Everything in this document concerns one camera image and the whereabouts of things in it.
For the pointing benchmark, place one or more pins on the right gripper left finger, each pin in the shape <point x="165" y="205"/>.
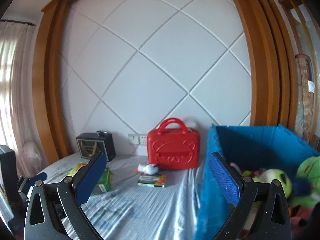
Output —
<point x="49" y="202"/>

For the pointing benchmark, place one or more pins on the white wall socket panel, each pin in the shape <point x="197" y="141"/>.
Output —
<point x="137" y="139"/>

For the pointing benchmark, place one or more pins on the black gift box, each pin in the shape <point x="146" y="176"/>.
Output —
<point x="99" y="142"/>

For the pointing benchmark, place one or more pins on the green wet wipes pack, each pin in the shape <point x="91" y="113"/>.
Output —
<point x="76" y="168"/>

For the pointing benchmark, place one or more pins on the pink green small box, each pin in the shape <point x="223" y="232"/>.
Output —
<point x="105" y="181"/>

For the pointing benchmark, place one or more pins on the rolled patterned carpet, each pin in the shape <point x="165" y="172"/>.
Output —
<point x="308" y="92"/>

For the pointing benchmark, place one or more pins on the blue plastic storage crate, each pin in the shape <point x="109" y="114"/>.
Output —
<point x="253" y="148"/>

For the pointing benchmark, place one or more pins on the white plastic bag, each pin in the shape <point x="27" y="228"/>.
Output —
<point x="33" y="158"/>

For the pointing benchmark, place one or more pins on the wooden glass partition screen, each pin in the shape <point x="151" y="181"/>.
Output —
<point x="306" y="33"/>

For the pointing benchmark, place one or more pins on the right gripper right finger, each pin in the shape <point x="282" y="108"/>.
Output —
<point x="272" y="220"/>

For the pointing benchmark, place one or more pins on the green orange box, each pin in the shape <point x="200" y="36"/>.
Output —
<point x="156" y="180"/>

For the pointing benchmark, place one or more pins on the small white duck toy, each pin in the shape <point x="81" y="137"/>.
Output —
<point x="149" y="169"/>

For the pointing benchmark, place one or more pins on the sheer pink curtain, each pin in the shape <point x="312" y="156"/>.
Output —
<point x="17" y="115"/>

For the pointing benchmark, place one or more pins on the red toy suitcase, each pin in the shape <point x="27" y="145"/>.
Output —
<point x="173" y="146"/>

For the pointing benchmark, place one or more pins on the green frog plush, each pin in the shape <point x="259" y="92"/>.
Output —
<point x="301" y="190"/>

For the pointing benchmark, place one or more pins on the striped blue tablecloth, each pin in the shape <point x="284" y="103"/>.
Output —
<point x="130" y="211"/>

